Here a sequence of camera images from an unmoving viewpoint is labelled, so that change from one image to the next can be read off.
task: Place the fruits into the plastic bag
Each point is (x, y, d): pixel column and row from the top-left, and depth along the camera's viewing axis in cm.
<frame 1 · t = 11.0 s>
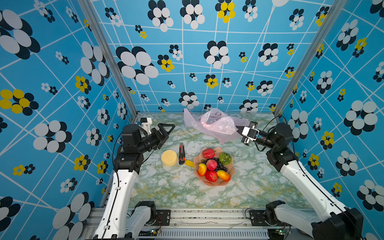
left hand: (172, 130, 67), fingers open
right hand: (232, 124, 65), fingers closed
pink scalloped fruit plate: (197, 160, 91), point 5 cm above the table
red strawberry: (208, 153, 90), point 8 cm above the table
green kiwi half: (225, 158, 86), point 10 cm above the table
pink peach: (211, 164, 82), point 12 cm above the table
dark purple grape bunch: (220, 166, 86), point 7 cm above the table
small yellow red mango: (202, 169, 82), point 9 cm above the table
red apple: (211, 176, 82), point 8 cm above the table
orange yellow mango: (223, 175, 80), point 10 cm above the table
yellow round sponge: (169, 158, 95), point 2 cm above the table
yellow flat piece: (189, 163, 94), on the table

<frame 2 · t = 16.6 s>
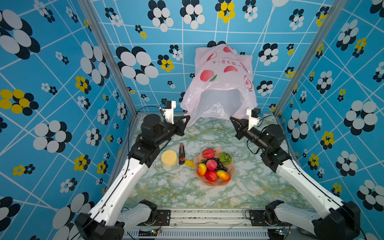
left hand: (190, 117, 65), fingers closed
right hand: (232, 118, 68), fingers closed
the named things where they were.

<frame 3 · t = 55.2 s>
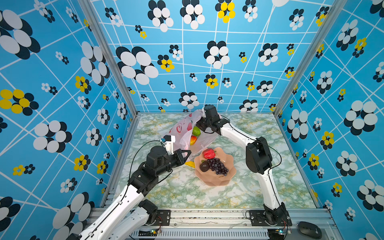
left hand: (192, 152, 68), fingers closed
right hand: (191, 120, 95), fingers open
green kiwi half: (196, 131, 104), point 6 cm above the table
small yellow red mango: (193, 139, 101), point 5 cm above the table
pink plastic bag: (182, 131, 91), point 16 cm above the table
dark purple plum: (204, 166, 86), point 7 cm above the table
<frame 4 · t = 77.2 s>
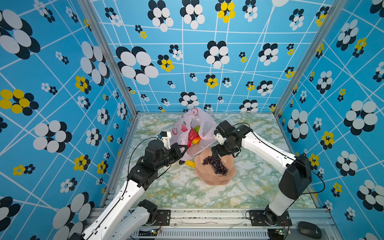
left hand: (190, 146, 69), fingers closed
right hand: (220, 153, 83), fingers open
red strawberry: (192, 135, 99), point 8 cm above the table
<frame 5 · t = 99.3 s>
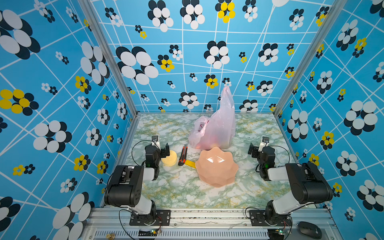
left hand: (160, 143, 94), fingers open
right hand: (261, 144, 94), fingers open
pink plastic bag: (215, 131, 90), point 17 cm above the table
